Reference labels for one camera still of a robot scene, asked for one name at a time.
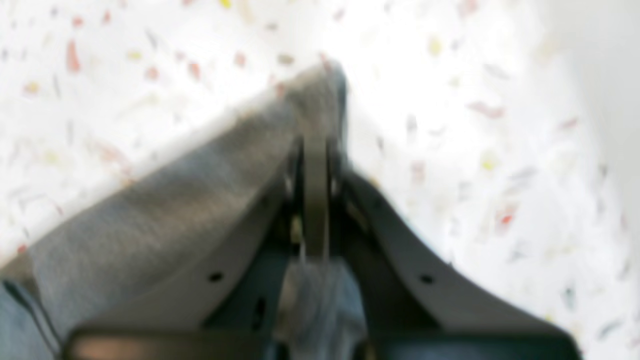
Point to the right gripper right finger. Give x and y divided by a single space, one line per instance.
416 307

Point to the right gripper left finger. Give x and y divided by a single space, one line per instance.
222 306

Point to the grey t-shirt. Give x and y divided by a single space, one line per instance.
134 240

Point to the terrazzo pattern tablecloth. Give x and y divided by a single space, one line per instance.
460 111

